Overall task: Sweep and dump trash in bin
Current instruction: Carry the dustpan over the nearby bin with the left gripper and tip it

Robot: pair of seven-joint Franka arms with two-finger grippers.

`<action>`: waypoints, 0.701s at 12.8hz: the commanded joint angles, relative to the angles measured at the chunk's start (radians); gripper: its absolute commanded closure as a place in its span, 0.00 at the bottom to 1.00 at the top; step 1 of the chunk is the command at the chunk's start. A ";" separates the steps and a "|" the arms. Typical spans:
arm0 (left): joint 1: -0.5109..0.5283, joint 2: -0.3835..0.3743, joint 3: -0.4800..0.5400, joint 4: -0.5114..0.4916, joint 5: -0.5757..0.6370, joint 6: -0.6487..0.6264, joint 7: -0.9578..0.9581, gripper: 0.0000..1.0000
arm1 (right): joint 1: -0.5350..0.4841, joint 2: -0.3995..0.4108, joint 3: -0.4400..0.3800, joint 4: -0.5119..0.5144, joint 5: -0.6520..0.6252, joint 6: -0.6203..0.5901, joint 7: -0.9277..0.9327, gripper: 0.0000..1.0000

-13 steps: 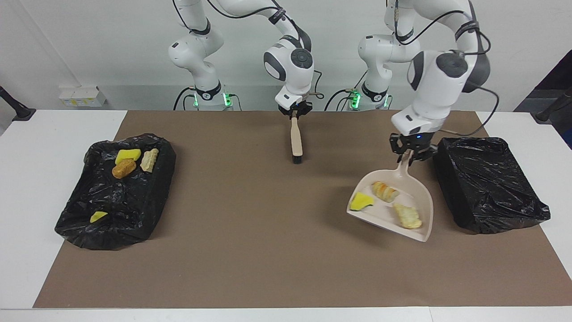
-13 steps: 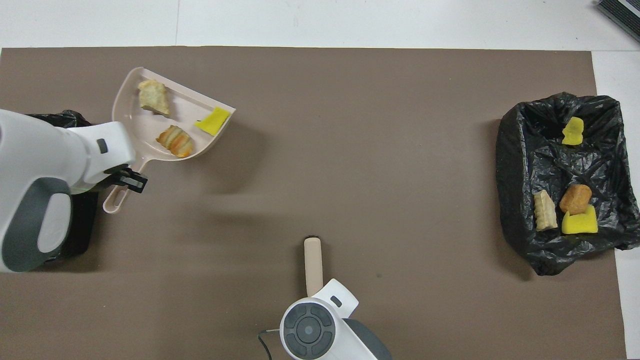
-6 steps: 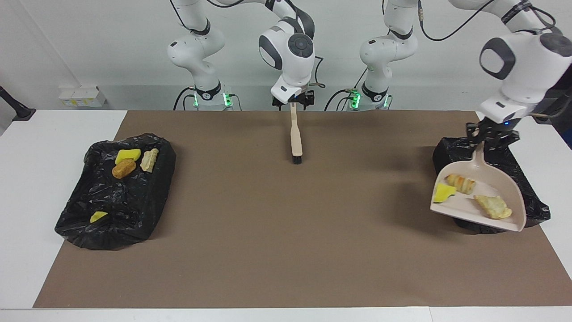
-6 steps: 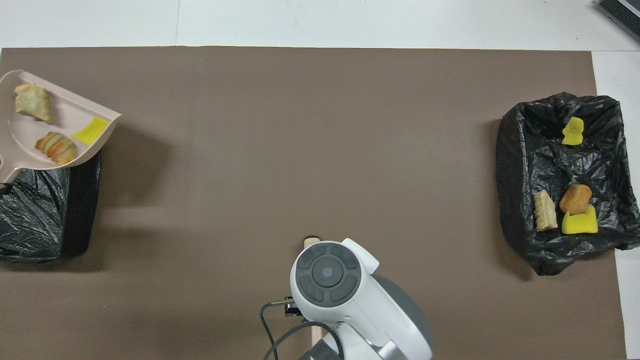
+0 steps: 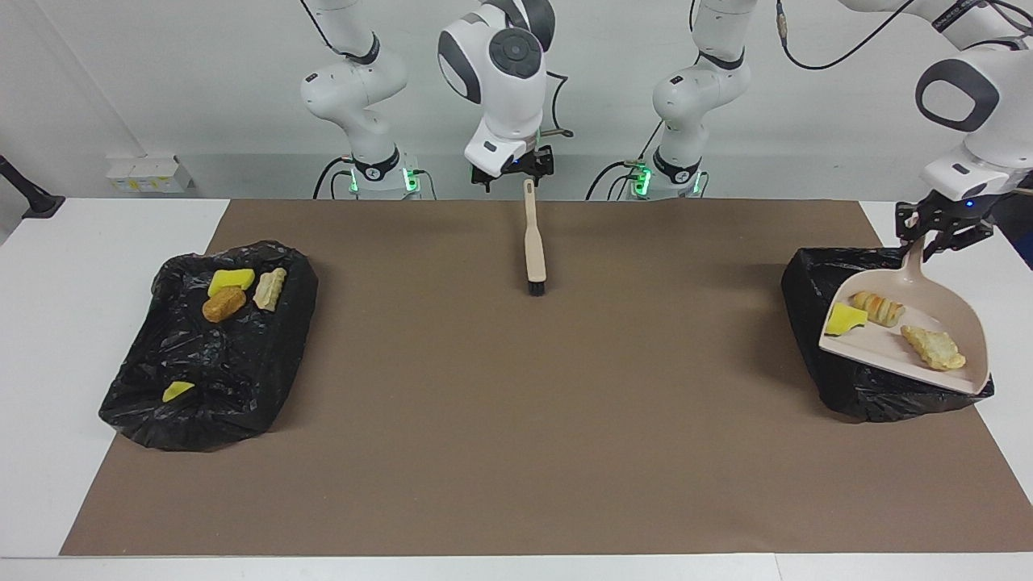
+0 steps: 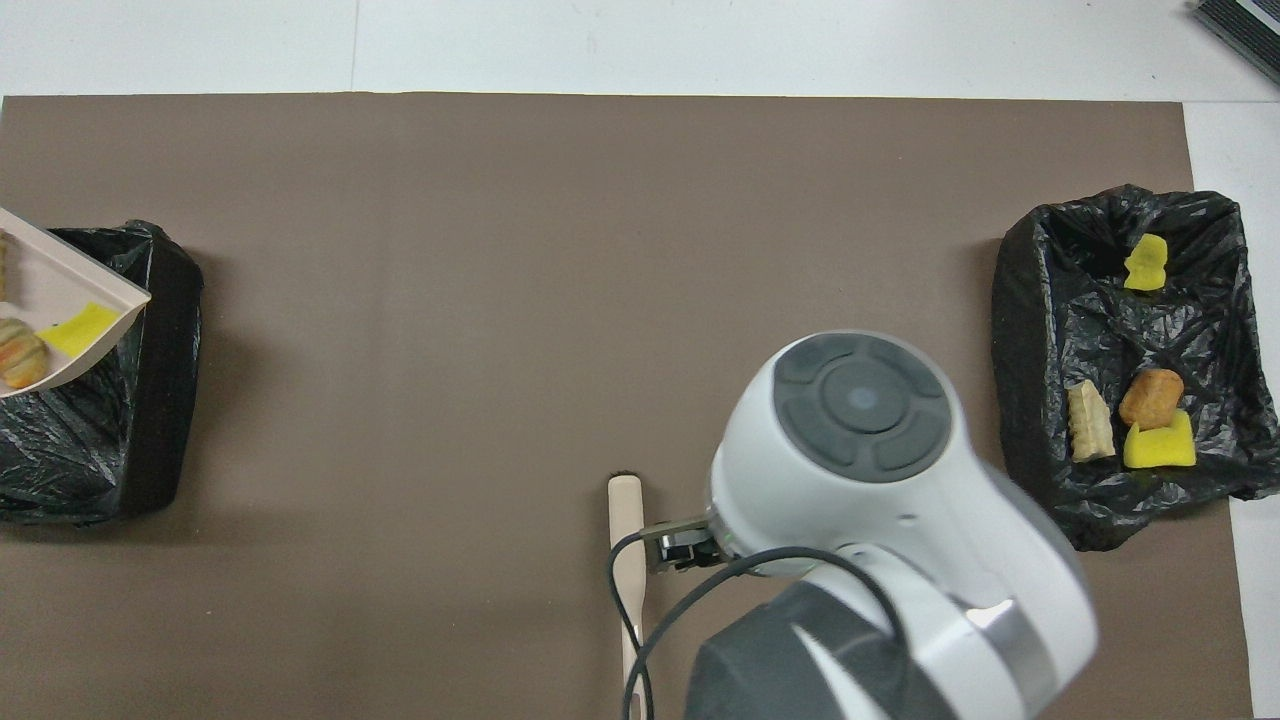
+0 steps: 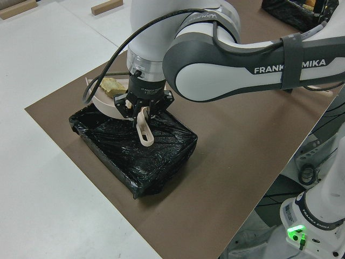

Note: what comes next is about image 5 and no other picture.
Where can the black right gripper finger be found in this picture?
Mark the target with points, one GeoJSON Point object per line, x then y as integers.
{"type": "Point", "coordinates": [546, 160]}
{"type": "Point", "coordinates": [479, 181]}

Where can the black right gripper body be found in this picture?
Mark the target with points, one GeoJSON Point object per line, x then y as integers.
{"type": "Point", "coordinates": [516, 164]}

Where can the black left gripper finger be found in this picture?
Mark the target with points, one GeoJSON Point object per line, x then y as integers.
{"type": "Point", "coordinates": [907, 224]}
{"type": "Point", "coordinates": [938, 244]}

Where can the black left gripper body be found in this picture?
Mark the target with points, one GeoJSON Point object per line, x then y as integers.
{"type": "Point", "coordinates": [960, 211]}

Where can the beige plastic dustpan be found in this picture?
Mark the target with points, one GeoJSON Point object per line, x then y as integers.
{"type": "Point", "coordinates": [928, 303]}

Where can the striped croissant pastry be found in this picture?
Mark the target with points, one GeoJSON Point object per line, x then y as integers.
{"type": "Point", "coordinates": [880, 308]}
{"type": "Point", "coordinates": [934, 347]}
{"type": "Point", "coordinates": [270, 289]}

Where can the beige hand brush black bristles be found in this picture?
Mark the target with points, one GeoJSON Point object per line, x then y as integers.
{"type": "Point", "coordinates": [535, 258]}

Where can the yellow sponge piece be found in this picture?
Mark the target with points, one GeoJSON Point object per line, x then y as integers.
{"type": "Point", "coordinates": [845, 319]}
{"type": "Point", "coordinates": [230, 282]}
{"type": "Point", "coordinates": [176, 392]}

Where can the brown bread roll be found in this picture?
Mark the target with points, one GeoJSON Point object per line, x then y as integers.
{"type": "Point", "coordinates": [223, 305]}

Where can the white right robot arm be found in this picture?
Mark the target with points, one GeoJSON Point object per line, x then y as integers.
{"type": "Point", "coordinates": [500, 89]}

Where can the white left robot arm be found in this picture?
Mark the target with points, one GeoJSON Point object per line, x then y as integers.
{"type": "Point", "coordinates": [989, 137]}

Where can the black bag lined bin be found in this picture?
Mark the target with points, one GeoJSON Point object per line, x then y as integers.
{"type": "Point", "coordinates": [803, 307]}
{"type": "Point", "coordinates": [218, 379]}

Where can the dark grey partition panel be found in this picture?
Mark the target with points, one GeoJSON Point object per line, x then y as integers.
{"type": "Point", "coordinates": [1021, 234]}

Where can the brown table mat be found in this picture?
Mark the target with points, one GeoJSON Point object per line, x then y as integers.
{"type": "Point", "coordinates": [565, 468]}

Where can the black stand foot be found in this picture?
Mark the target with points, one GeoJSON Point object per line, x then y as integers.
{"type": "Point", "coordinates": [36, 202]}

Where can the white wall outlet box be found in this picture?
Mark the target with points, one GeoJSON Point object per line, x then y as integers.
{"type": "Point", "coordinates": [149, 173]}

